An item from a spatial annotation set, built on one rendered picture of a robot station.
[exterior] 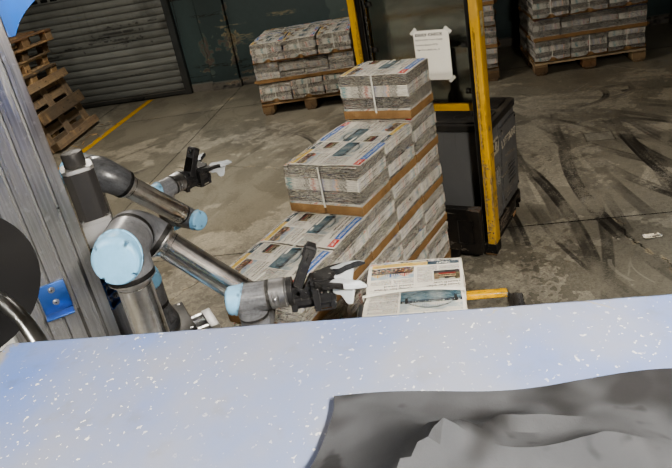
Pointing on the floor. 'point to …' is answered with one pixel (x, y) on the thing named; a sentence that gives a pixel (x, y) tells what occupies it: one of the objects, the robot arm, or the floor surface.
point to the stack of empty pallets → (34, 58)
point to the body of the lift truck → (503, 110)
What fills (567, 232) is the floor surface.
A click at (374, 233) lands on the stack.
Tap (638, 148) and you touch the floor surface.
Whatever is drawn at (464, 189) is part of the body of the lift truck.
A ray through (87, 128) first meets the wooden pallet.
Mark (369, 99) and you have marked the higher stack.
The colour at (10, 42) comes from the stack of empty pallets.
